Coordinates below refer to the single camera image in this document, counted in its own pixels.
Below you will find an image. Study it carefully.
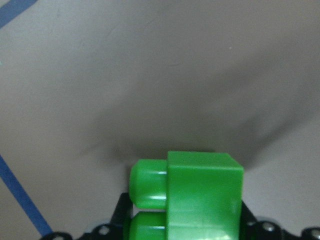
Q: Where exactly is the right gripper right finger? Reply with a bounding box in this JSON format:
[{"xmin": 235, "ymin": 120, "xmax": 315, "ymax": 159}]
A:
[{"xmin": 238, "ymin": 201, "xmax": 320, "ymax": 240}]

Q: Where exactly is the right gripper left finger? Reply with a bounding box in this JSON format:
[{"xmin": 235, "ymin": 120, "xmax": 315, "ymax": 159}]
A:
[{"xmin": 40, "ymin": 192, "xmax": 133, "ymax": 240}]

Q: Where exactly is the green toy block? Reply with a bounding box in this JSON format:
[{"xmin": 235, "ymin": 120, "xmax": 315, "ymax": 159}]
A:
[{"xmin": 126, "ymin": 151, "xmax": 244, "ymax": 240}]

